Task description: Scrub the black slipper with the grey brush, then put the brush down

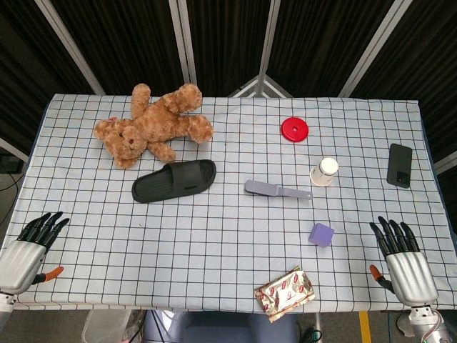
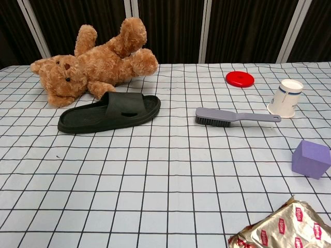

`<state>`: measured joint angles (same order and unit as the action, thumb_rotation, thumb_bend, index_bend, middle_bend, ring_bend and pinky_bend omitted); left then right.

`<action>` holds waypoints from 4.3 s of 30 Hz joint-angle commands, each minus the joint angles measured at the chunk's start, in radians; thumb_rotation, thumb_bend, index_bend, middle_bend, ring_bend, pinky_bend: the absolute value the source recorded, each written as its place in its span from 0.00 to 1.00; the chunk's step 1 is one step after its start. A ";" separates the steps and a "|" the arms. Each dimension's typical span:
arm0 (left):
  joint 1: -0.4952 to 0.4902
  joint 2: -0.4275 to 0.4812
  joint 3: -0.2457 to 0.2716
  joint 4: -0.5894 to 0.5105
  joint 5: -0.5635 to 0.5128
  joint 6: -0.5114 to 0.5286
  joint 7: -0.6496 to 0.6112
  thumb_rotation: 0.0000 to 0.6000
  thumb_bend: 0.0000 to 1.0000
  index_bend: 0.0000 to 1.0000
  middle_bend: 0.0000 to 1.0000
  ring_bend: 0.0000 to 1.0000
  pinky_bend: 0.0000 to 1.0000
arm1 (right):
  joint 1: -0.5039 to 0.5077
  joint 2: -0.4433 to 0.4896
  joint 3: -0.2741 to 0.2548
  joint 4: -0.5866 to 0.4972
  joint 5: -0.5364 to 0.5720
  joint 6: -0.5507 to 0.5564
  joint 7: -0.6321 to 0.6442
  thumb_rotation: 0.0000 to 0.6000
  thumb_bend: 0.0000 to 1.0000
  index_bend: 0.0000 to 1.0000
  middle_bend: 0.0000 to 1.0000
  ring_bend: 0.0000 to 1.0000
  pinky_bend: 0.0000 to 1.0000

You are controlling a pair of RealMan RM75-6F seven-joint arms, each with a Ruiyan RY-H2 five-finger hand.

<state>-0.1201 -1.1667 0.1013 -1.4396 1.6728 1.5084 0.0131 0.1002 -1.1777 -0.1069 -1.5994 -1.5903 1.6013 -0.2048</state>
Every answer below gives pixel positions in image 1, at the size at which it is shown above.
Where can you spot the black rubber slipper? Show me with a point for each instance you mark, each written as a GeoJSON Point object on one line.
{"type": "Point", "coordinates": [157, 187]}

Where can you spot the clear plastic container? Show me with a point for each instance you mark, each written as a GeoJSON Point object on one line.
{"type": "Point", "coordinates": [103, 327]}

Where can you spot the purple cube block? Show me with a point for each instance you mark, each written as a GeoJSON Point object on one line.
{"type": "Point", "coordinates": [321, 235]}

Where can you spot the white sneaker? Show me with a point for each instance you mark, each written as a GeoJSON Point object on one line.
{"type": "Point", "coordinates": [403, 321]}

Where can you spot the black box on floor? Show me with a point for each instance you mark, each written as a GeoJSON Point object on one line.
{"type": "Point", "coordinates": [10, 164]}

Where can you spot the brown teddy bear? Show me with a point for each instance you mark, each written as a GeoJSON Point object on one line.
{"type": "Point", "coordinates": [160, 121]}

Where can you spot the red plastic disc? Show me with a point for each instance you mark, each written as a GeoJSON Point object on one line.
{"type": "Point", "coordinates": [295, 129]}

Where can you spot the black smartphone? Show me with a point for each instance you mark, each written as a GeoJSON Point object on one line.
{"type": "Point", "coordinates": [400, 164]}

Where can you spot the gold foil tea packet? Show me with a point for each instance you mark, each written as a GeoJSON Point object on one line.
{"type": "Point", "coordinates": [285, 294]}

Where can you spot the white paper cup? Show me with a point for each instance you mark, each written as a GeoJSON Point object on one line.
{"type": "Point", "coordinates": [323, 173]}

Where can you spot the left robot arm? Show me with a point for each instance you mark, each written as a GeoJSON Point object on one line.
{"type": "Point", "coordinates": [5, 303]}

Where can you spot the grey metal screen frame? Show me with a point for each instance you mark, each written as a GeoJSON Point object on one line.
{"type": "Point", "coordinates": [71, 46]}
{"type": "Point", "coordinates": [268, 43]}
{"type": "Point", "coordinates": [371, 50]}
{"type": "Point", "coordinates": [184, 43]}

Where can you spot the white black checkered tablecloth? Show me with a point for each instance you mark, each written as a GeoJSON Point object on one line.
{"type": "Point", "coordinates": [214, 232]}

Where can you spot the grey metal screen foot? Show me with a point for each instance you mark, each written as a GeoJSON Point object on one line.
{"type": "Point", "coordinates": [260, 87]}

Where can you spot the black fabric screen panel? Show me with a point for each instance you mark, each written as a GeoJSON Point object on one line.
{"type": "Point", "coordinates": [21, 71]}
{"type": "Point", "coordinates": [321, 46]}
{"type": "Point", "coordinates": [125, 43]}
{"type": "Point", "coordinates": [228, 43]}
{"type": "Point", "coordinates": [428, 64]}

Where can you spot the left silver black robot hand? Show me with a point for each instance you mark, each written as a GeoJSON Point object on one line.
{"type": "Point", "coordinates": [21, 261]}

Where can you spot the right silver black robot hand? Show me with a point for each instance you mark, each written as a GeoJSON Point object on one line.
{"type": "Point", "coordinates": [410, 275]}

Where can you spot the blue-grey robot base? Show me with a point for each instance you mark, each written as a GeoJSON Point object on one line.
{"type": "Point", "coordinates": [214, 328]}

